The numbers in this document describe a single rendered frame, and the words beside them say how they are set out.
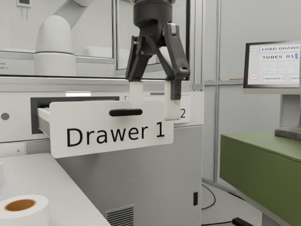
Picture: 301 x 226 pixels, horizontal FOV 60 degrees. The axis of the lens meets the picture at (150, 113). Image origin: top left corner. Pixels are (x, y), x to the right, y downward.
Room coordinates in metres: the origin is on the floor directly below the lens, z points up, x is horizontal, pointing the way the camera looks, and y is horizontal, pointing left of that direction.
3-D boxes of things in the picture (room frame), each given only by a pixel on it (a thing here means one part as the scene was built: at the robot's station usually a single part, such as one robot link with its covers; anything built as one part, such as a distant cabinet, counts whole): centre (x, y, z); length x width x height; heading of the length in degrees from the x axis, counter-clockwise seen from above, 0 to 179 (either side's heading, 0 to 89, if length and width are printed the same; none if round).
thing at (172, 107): (0.45, -0.04, 0.93); 0.03 x 0.01 x 0.07; 120
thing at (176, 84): (0.44, -0.05, 0.96); 0.03 x 0.01 x 0.05; 30
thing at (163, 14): (0.51, 0.00, 1.07); 0.08 x 0.07 x 0.09; 30
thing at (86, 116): (0.58, 0.07, 0.87); 0.29 x 0.02 x 0.11; 120
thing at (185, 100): (1.02, -0.04, 0.87); 0.29 x 0.02 x 0.11; 120
